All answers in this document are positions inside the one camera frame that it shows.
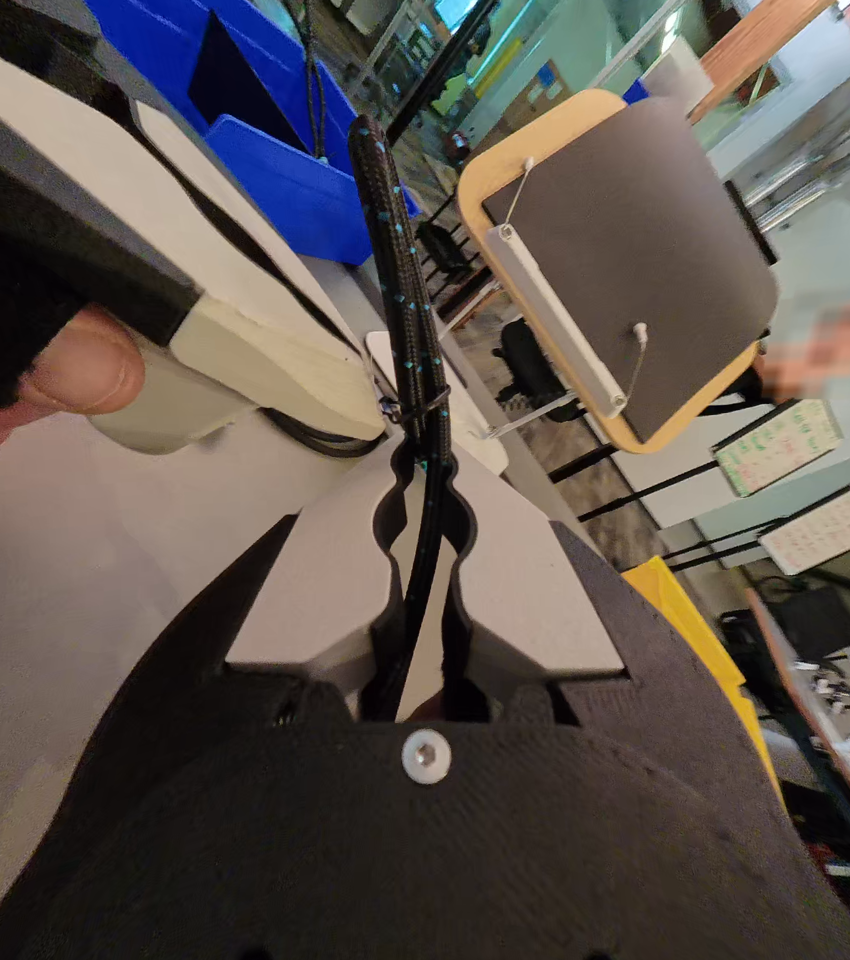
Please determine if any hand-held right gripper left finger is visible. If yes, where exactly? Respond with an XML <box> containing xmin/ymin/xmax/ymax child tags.
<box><xmin>226</xmin><ymin>450</ymin><xmax>411</xmax><ymax>684</ymax></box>

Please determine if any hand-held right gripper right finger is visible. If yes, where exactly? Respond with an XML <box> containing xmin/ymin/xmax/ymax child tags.
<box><xmin>437</xmin><ymin>447</ymin><xmax>625</xmax><ymax>687</ymax></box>

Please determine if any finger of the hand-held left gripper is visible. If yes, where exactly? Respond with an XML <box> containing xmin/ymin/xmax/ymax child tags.
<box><xmin>133</xmin><ymin>98</ymin><xmax>363</xmax><ymax>354</ymax></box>
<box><xmin>88</xmin><ymin>293</ymin><xmax>390</xmax><ymax>456</ymax></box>

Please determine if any blue plastic bin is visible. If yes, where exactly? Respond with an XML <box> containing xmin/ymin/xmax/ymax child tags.
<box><xmin>88</xmin><ymin>0</ymin><xmax>423</xmax><ymax>268</ymax></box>

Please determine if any black cable with silver plugs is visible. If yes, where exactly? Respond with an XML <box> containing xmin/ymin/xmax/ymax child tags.
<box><xmin>257</xmin><ymin>402</ymin><xmax>391</xmax><ymax>460</ymax></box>

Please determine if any black braided hdmi cable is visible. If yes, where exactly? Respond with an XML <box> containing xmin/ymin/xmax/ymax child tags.
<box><xmin>299</xmin><ymin>0</ymin><xmax>333</xmax><ymax>159</ymax></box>
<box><xmin>347</xmin><ymin>113</ymin><xmax>456</xmax><ymax>714</ymax></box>

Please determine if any yellow plastic bin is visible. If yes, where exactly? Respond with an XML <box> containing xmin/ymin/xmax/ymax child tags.
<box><xmin>620</xmin><ymin>555</ymin><xmax>786</xmax><ymax>796</ymax></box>

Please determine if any black twist tie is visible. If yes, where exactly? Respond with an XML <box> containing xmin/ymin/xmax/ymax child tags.
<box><xmin>380</xmin><ymin>387</ymin><xmax>453</xmax><ymax>429</ymax></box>

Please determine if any person's left hand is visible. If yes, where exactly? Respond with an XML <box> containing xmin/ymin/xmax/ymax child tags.
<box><xmin>0</xmin><ymin>308</ymin><xmax>145</xmax><ymax>469</ymax></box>

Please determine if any black blue-bin divider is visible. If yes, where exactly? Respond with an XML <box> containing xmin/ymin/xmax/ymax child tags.
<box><xmin>185</xmin><ymin>15</ymin><xmax>321</xmax><ymax>151</ymax></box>

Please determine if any whiteboard with green notes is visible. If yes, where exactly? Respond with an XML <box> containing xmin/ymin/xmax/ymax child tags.
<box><xmin>713</xmin><ymin>398</ymin><xmax>846</xmax><ymax>499</ymax></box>

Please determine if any whiteboard on stand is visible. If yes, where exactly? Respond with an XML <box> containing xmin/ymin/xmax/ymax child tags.
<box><xmin>757</xmin><ymin>485</ymin><xmax>850</xmax><ymax>577</ymax></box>

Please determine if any black wood-edged board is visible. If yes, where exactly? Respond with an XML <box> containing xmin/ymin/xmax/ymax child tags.
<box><xmin>457</xmin><ymin>87</ymin><xmax>780</xmax><ymax>456</ymax></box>

